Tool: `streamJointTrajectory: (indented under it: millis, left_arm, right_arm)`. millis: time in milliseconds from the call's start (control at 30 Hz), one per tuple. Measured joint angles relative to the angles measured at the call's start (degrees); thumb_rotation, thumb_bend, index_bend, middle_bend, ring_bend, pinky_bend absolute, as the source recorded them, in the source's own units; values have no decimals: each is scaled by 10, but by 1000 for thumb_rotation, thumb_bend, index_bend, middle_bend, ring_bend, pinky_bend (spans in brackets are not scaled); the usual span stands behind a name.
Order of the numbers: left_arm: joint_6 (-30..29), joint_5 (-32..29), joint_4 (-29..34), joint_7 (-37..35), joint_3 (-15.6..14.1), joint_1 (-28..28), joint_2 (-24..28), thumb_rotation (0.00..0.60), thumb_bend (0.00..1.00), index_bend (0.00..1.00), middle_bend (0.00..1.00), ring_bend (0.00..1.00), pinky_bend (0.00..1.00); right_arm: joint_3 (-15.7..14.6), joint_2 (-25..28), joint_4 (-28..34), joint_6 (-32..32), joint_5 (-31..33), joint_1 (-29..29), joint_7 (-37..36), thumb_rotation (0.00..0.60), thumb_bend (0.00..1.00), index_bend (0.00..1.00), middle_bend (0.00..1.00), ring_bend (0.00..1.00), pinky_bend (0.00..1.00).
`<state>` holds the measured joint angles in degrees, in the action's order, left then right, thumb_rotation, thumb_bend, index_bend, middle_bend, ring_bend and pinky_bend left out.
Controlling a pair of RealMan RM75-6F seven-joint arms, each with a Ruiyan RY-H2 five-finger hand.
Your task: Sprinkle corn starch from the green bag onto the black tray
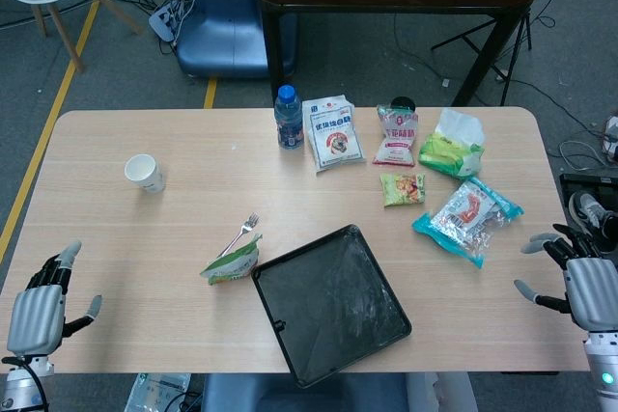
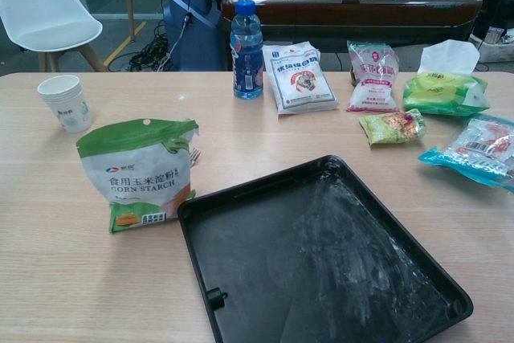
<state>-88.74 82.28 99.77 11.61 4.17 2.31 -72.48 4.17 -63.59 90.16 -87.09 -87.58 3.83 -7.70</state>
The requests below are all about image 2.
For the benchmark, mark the white chair wooden legs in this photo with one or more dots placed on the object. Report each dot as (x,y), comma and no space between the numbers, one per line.
(40,5)

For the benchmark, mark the green white corn starch bag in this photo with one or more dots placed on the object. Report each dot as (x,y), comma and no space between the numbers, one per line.
(136,182)

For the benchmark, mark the small green snack packet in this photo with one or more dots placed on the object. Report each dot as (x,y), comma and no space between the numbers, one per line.
(391,126)

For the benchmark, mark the metal fork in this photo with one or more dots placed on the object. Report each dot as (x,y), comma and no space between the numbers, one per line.
(195,156)

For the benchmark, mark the green tissue pack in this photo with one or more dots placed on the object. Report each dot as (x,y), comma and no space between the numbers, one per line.
(441,96)

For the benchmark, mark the white paper cup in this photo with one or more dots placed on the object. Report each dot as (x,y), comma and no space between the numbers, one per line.
(68,106)

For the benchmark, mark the brown mahjong table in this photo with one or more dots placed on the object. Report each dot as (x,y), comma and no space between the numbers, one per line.
(341,9)

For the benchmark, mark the white sugar bag blue print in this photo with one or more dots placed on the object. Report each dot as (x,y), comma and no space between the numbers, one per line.
(299,82)

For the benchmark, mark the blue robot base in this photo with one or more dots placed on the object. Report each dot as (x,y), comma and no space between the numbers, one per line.
(192,37)

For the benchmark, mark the blue drink bottle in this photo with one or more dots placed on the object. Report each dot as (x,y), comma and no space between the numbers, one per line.
(245,58)

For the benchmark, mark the teal clear snack bag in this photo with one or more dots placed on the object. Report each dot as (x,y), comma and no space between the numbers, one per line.
(478,146)

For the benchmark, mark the black baking tray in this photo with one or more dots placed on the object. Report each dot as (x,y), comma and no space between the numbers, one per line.
(321,258)

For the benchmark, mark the white sugar bag pink print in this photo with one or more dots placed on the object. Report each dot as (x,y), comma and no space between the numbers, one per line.
(371,82)

